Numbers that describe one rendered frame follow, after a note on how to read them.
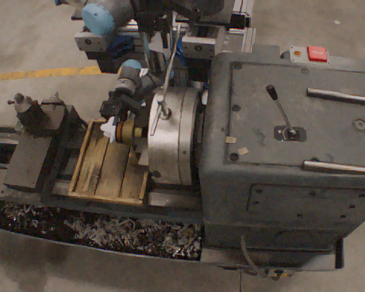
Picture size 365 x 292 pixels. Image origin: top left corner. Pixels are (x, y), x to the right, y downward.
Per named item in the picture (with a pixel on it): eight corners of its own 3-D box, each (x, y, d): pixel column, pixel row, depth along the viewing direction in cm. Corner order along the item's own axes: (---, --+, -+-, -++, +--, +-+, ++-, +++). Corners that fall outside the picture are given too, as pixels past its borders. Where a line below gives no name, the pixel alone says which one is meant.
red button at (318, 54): (323, 52, 101) (325, 47, 99) (326, 64, 98) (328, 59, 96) (306, 50, 102) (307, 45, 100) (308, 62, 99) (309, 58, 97)
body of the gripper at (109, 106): (104, 125, 119) (112, 99, 125) (126, 127, 117) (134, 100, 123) (98, 112, 112) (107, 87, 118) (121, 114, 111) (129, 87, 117)
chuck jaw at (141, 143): (166, 138, 106) (159, 169, 99) (168, 147, 110) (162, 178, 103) (132, 135, 107) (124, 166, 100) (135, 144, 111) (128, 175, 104)
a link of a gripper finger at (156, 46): (150, 58, 93) (147, 29, 87) (171, 58, 92) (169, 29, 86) (148, 63, 91) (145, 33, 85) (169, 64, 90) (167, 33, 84)
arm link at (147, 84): (157, 96, 139) (152, 77, 130) (135, 110, 136) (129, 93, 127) (146, 86, 143) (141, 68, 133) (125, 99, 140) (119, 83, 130)
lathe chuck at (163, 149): (195, 114, 129) (186, 68, 100) (186, 194, 118) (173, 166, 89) (172, 113, 130) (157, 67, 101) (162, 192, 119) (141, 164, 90)
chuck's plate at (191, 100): (204, 115, 128) (198, 68, 99) (196, 195, 117) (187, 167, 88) (195, 114, 129) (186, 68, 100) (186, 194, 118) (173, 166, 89)
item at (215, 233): (308, 201, 204) (351, 122, 131) (308, 274, 180) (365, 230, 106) (216, 195, 212) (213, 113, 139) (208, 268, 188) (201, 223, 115)
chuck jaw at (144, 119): (169, 123, 111) (169, 88, 106) (166, 128, 106) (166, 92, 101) (138, 122, 112) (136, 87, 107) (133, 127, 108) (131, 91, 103)
